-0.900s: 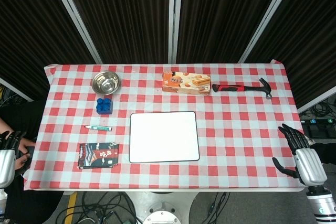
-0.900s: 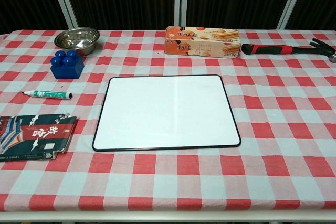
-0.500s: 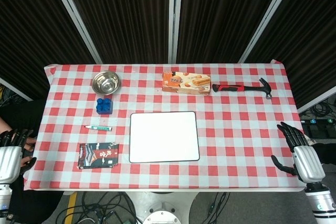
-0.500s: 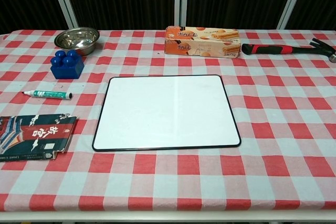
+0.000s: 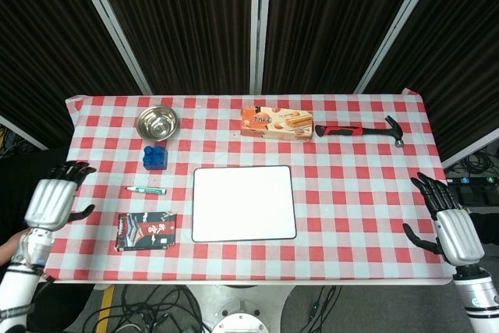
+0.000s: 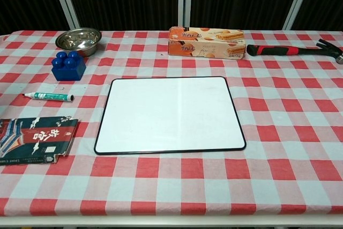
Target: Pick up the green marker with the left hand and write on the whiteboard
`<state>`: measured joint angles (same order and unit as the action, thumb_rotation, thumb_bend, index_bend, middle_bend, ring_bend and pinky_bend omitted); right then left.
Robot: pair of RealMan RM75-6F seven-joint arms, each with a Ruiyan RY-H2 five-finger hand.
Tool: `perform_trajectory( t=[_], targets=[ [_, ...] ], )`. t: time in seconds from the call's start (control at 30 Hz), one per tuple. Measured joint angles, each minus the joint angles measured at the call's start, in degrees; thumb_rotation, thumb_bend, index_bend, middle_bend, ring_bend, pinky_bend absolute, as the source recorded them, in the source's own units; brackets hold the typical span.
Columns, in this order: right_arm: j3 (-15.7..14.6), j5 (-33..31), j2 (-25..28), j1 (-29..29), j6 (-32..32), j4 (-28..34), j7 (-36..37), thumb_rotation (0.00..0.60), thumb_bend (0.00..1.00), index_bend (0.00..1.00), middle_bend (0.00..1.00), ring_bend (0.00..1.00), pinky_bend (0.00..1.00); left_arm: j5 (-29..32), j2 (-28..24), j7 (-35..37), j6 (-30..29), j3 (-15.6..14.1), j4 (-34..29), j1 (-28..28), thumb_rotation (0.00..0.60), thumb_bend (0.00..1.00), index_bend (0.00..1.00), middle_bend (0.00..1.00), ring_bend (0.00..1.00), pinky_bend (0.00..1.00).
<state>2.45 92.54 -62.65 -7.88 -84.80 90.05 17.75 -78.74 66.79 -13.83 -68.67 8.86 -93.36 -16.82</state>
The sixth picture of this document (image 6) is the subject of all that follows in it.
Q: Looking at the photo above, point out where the orange biscuit box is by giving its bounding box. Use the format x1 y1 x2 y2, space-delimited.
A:
167 26 247 61

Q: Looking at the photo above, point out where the stainless steel bowl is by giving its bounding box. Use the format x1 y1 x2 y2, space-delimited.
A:
55 27 103 57

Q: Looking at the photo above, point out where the white board with black frame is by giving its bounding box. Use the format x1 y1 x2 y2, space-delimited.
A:
93 76 247 156

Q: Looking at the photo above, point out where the dark snack packet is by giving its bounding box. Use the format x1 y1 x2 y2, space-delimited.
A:
0 116 80 166

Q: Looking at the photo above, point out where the red black claw hammer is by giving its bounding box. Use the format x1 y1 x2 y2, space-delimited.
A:
246 39 343 65

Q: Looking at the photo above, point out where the red white checkered tablecloth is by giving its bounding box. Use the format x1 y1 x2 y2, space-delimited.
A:
0 29 343 217

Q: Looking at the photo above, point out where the green whiteboard marker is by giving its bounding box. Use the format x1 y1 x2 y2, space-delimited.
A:
23 91 76 104

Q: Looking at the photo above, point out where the blue toy building block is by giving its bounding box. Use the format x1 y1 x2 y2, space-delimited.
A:
51 50 87 82

